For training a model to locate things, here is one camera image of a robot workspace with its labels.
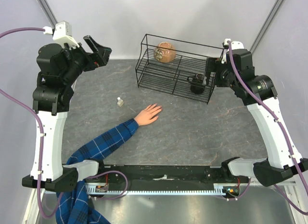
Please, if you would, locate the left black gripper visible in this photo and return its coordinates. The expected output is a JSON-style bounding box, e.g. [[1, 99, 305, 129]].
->
[[62, 35, 112, 84]]

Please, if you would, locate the nail polish bottle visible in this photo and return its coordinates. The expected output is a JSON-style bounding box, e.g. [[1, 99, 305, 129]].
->
[[117, 97, 124, 107]]

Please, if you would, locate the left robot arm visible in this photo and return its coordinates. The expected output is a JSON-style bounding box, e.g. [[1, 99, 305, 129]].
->
[[22, 36, 112, 193]]

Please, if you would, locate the blue plaid sleeve forearm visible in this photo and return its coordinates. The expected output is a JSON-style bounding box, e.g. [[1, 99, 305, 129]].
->
[[55, 119, 139, 224]]

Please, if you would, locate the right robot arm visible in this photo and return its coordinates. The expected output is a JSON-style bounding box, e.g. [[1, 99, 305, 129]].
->
[[205, 49, 308, 187]]

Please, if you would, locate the mannequin hand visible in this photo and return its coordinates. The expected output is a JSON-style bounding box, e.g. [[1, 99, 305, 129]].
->
[[134, 104, 163, 126]]

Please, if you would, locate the black mug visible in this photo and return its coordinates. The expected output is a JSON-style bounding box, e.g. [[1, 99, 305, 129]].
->
[[187, 73, 205, 94]]

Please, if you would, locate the brown ceramic bowl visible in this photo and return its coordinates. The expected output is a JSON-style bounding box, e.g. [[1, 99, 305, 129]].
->
[[154, 42, 176, 63]]

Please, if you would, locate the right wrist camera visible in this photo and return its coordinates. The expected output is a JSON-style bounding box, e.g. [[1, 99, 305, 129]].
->
[[221, 39, 244, 64]]

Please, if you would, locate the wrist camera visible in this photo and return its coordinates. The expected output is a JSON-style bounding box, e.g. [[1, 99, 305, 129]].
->
[[221, 39, 244, 64], [52, 21, 79, 49]]

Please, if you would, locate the black wire rack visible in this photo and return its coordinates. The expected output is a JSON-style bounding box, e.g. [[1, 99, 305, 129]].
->
[[135, 34, 224, 103]]

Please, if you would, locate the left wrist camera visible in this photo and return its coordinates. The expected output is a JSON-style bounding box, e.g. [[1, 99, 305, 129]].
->
[[52, 21, 79, 49]]

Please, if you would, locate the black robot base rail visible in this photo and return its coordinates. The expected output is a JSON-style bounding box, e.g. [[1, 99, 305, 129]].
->
[[86, 165, 249, 197]]

